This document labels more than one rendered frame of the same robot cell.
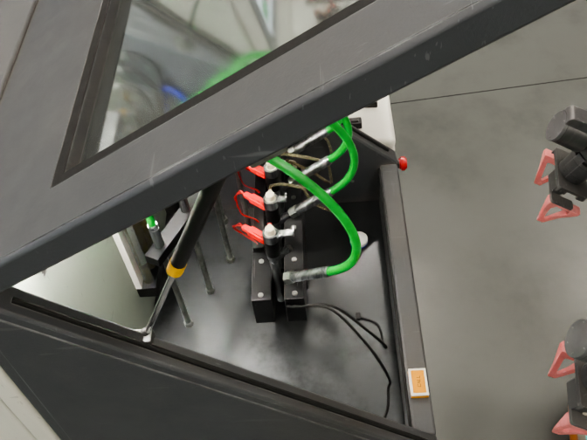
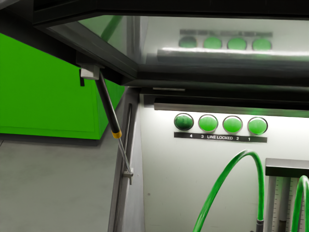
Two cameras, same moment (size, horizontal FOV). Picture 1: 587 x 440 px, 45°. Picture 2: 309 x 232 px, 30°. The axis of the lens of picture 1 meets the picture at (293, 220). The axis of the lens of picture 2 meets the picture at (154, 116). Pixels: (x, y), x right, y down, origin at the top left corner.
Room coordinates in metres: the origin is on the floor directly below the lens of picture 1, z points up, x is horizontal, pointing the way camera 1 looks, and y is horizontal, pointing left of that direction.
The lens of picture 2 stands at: (0.65, -0.92, 2.06)
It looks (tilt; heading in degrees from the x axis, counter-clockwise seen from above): 28 degrees down; 95
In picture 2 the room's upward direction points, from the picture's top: 2 degrees counter-clockwise
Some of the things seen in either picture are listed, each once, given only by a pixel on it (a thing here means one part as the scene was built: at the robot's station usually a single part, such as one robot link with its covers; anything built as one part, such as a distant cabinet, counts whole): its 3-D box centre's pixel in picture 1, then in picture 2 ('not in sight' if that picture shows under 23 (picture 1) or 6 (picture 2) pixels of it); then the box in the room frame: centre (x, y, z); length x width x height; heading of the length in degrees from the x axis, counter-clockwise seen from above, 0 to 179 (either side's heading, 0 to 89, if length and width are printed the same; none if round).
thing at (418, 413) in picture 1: (401, 302); not in sight; (0.77, -0.19, 0.87); 0.62 x 0.04 x 0.16; 175
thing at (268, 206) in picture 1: (281, 233); not in sight; (0.87, 0.03, 1.01); 0.05 x 0.03 x 0.21; 85
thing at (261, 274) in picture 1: (281, 250); not in sight; (0.91, 0.03, 0.91); 0.34 x 0.10 x 0.15; 175
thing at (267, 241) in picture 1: (281, 267); not in sight; (0.79, 0.03, 1.01); 0.05 x 0.03 x 0.21; 85
